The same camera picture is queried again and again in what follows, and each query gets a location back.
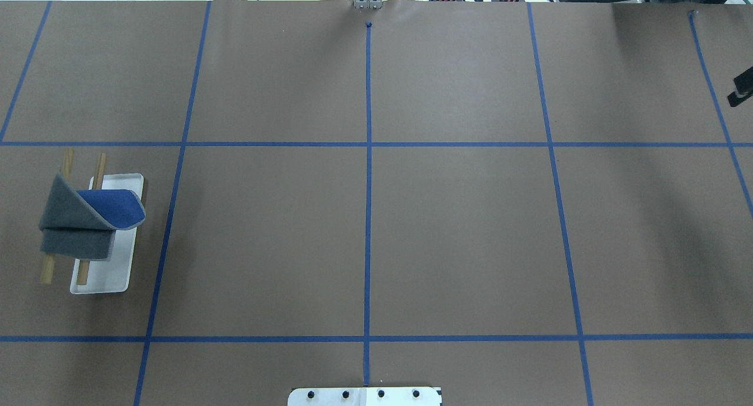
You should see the blue towel with grey edge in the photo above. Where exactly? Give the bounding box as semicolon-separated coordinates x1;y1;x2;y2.
38;172;146;261

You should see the white towel rack with wooden bars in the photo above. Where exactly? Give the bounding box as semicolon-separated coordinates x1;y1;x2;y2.
40;148;145;294

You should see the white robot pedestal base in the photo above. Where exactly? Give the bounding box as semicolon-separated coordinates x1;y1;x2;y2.
287;385;443;405

